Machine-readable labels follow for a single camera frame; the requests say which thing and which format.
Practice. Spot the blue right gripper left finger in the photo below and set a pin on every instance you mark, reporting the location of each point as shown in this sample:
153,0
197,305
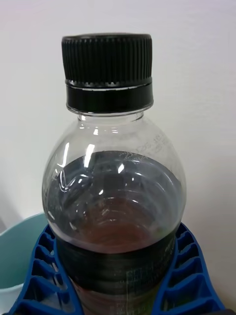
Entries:
41,283

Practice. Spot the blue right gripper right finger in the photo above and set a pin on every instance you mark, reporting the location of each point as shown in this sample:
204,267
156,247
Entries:
189,283

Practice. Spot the clear bottle with black cap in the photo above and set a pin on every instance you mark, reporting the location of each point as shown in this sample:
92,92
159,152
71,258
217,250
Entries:
110,197

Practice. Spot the pale blue plastic bin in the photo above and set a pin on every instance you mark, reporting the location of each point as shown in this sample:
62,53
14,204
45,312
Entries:
17,256

